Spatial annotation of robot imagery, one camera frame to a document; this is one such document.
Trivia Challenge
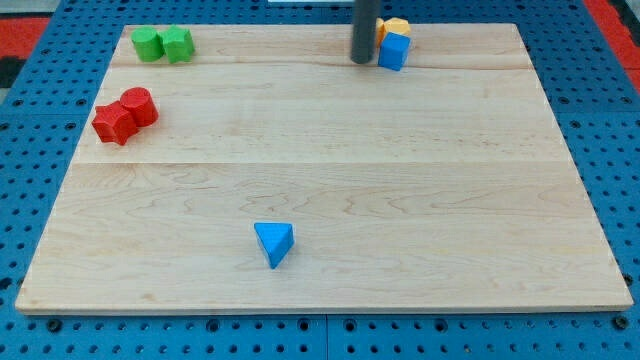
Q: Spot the light wooden board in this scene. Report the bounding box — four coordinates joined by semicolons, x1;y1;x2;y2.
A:
15;23;633;315

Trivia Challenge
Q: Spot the red cylinder block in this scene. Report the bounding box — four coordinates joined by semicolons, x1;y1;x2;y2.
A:
120;87;159;127

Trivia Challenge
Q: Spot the red star block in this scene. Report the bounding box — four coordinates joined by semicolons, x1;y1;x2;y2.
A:
91;101;139;146

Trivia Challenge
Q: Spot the blue triangle block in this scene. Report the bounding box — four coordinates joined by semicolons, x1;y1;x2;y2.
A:
254;222;295;269

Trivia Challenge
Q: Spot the yellow hexagon block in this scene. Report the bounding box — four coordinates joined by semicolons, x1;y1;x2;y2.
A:
383;17;411;36

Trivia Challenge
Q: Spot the yellow heart block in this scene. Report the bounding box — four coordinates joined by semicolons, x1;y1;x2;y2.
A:
375;17;384;48

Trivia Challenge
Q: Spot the green cylinder block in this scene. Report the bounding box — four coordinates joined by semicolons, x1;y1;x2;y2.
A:
131;26;164;62

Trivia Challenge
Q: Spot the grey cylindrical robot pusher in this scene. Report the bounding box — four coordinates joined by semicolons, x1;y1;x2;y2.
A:
350;0;381;64

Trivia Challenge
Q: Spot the green star block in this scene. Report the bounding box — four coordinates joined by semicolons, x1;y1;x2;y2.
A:
159;25;195;63

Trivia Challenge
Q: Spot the blue cube block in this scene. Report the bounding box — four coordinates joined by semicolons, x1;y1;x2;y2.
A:
378;32;411;71

